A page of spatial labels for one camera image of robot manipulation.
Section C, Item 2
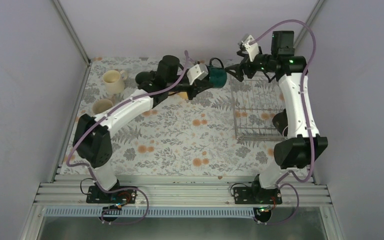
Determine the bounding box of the yellow mug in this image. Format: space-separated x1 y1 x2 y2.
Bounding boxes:
177 92 189 100

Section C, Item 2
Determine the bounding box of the dark green mug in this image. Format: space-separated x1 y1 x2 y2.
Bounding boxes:
208 57 227 89
135 70 155 86

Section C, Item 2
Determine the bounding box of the cream ribbed mug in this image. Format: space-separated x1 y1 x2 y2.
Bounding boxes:
102 70 129 95

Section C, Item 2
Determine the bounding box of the floral white mug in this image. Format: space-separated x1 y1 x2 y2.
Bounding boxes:
91 98 114 116

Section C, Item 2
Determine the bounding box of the black speckled mug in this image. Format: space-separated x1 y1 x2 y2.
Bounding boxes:
272 109 289 137

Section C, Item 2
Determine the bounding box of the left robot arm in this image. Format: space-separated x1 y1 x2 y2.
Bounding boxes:
69 55 214 203

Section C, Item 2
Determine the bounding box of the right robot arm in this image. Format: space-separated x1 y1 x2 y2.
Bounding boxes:
226 31 328 204

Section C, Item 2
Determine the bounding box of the floral table mat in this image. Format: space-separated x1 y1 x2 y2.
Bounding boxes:
59 56 309 177

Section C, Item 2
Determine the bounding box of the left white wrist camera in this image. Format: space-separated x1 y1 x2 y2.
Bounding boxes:
186 63 209 85

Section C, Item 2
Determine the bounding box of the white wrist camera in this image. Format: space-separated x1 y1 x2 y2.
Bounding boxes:
186 63 209 85
238 34 262 62

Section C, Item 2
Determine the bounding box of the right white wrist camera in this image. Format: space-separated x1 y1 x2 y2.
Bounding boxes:
238 34 262 62

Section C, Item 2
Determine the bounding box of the wire dish rack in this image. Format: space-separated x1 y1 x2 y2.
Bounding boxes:
229 72 286 141

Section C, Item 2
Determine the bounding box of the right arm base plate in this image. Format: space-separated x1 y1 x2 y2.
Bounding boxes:
233 186 283 205

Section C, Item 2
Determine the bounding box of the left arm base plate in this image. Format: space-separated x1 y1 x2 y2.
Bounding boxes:
85 185 137 205

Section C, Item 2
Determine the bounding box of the aluminium mounting rail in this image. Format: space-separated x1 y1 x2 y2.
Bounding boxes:
33 182 333 207

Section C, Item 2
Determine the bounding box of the white slotted cable duct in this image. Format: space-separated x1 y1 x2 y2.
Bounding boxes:
43 206 256 218

